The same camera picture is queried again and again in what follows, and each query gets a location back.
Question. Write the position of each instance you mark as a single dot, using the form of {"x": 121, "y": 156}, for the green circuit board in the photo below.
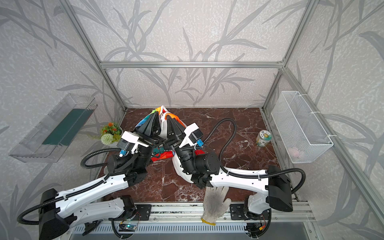
{"x": 128, "y": 227}

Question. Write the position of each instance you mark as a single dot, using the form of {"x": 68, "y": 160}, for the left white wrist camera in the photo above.
{"x": 129, "y": 143}

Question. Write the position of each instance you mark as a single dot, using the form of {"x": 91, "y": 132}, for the small green labelled jar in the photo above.
{"x": 263, "y": 138}

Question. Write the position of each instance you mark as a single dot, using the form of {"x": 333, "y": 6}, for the rainbow striped child jacket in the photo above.
{"x": 185, "y": 173}

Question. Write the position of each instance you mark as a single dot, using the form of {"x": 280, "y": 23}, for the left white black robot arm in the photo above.
{"x": 61, "y": 211}

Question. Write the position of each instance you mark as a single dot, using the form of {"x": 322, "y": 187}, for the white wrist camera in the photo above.
{"x": 193, "y": 136}
{"x": 129, "y": 143}

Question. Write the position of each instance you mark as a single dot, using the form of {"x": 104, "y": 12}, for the pink object in basket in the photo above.
{"x": 296, "y": 153}

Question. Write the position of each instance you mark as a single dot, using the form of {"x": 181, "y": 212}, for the white knit work glove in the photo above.
{"x": 215, "y": 204}

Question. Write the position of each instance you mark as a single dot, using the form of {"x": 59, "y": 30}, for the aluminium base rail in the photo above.
{"x": 183, "y": 212}

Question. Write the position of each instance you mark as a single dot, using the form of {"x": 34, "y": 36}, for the aluminium cage frame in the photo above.
{"x": 372, "y": 197}

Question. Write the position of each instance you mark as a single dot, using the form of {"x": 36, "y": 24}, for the potted artificial flower plant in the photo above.
{"x": 109, "y": 135}

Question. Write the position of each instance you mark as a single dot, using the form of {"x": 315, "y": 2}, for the clear acrylic wall shelf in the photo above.
{"x": 49, "y": 140}

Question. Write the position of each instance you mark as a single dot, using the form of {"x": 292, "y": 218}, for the white wire mesh basket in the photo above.
{"x": 299, "y": 127}

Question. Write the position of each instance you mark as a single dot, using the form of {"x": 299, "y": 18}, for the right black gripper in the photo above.
{"x": 175, "y": 141}

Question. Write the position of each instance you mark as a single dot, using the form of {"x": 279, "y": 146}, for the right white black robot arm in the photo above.
{"x": 198, "y": 164}

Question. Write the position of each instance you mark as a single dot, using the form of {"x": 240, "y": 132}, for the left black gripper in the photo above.
{"x": 147, "y": 139}

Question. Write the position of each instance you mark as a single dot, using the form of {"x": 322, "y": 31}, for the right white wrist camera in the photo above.
{"x": 193, "y": 136}

